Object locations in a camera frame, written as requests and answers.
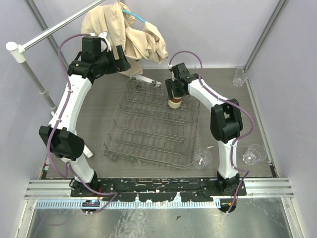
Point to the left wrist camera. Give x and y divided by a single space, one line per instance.
105 44

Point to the aluminium frame rail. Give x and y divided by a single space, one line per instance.
255 188

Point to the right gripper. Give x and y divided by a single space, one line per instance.
170 85

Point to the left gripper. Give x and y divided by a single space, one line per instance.
121 58

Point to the grey slotted cable duct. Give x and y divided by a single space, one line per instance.
82 203

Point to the teal clothes hanger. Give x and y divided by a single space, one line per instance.
134 15

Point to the clear cup lying right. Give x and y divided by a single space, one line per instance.
254 154

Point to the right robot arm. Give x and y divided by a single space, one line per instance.
226 121

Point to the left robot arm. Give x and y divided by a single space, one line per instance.
96 59

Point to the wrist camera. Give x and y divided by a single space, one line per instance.
105 44
171 70

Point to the grey wire dish rack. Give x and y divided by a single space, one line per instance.
146 129

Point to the beige brown travel cup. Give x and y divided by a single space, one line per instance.
175 103

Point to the beige cloth garment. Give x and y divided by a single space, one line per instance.
147 43

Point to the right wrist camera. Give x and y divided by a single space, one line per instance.
171 70

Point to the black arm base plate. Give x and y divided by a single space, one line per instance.
153 189

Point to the clear tumbler from corner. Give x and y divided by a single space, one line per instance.
239 76

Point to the clear cup front of rack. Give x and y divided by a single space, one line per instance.
202 158

